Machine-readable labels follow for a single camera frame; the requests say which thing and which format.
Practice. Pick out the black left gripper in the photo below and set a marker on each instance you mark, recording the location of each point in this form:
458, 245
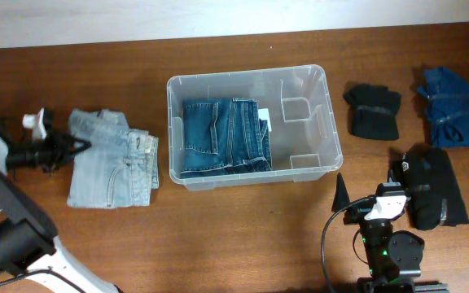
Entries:
55, 150

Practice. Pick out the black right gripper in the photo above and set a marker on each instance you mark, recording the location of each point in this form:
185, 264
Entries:
357, 213

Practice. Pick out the light blue jeans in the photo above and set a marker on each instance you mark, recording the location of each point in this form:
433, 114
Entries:
119, 170

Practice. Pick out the small black garment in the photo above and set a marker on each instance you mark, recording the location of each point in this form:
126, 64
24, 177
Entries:
374, 109

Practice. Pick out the blue garment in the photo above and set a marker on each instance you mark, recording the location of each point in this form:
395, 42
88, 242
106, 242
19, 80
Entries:
447, 111

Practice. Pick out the dark blue jeans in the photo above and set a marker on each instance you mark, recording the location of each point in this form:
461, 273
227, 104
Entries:
224, 136

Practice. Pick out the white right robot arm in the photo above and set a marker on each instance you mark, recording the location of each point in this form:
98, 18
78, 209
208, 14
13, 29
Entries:
393, 257

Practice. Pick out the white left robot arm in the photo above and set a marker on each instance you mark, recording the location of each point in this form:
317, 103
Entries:
30, 247

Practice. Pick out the large black folded garment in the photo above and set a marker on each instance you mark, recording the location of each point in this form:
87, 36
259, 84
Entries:
429, 180

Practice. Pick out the clear plastic storage bin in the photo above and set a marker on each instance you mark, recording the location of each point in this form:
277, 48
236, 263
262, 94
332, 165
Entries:
304, 140

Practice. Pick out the white label in bin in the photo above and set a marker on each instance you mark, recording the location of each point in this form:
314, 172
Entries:
264, 115

